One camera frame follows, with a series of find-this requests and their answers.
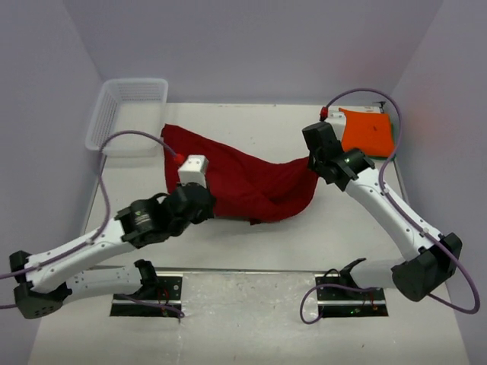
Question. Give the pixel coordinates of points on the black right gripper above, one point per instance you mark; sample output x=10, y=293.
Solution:
x=311, y=161

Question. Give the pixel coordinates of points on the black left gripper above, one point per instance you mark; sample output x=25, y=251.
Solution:
x=208, y=212

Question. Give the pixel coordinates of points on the dark red t shirt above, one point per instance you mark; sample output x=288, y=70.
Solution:
x=245, y=186

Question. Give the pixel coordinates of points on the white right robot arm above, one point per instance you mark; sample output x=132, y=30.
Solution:
x=427, y=255

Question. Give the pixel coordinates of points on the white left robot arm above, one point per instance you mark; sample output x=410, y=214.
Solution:
x=50, y=280

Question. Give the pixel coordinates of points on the folded orange t shirt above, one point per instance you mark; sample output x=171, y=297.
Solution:
x=369, y=132

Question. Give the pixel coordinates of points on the white plastic basket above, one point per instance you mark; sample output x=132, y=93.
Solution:
x=127, y=104

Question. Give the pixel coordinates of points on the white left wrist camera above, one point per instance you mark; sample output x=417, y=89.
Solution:
x=193, y=170

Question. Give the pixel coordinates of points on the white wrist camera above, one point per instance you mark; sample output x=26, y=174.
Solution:
x=338, y=121
x=193, y=170

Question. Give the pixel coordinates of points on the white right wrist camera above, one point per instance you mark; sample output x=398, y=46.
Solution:
x=338, y=121

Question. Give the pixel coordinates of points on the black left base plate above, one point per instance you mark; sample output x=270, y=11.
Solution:
x=161, y=301

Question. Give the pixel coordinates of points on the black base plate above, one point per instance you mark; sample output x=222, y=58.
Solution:
x=338, y=303
x=161, y=301

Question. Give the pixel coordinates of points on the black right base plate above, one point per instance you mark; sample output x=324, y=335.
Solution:
x=338, y=303

